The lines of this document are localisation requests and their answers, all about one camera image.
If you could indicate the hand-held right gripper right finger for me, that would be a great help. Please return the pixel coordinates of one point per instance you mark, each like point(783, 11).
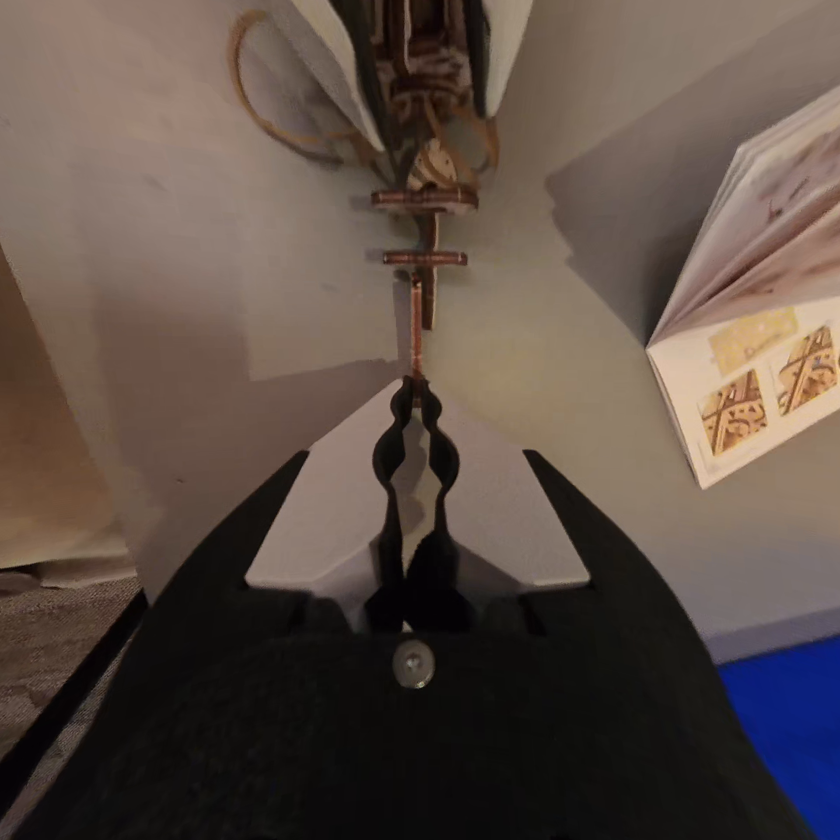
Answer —
point(512, 525)

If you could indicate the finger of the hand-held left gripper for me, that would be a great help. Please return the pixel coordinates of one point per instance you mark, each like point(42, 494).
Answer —
point(505, 39)
point(334, 46)

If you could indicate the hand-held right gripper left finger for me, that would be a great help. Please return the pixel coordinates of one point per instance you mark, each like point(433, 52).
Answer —
point(315, 525)

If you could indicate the tan rubber band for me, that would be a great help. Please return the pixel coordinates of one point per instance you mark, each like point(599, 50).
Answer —
point(233, 65)

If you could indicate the wooden model assembly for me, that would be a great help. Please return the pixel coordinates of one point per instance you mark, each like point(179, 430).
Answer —
point(426, 172)

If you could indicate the thin wooden strip part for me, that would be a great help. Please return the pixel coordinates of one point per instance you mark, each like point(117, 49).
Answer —
point(417, 341)

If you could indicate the instruction booklet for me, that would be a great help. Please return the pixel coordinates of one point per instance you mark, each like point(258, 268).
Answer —
point(741, 367)

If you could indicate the blue plastic bin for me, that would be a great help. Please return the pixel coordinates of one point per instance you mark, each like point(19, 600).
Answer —
point(787, 741)

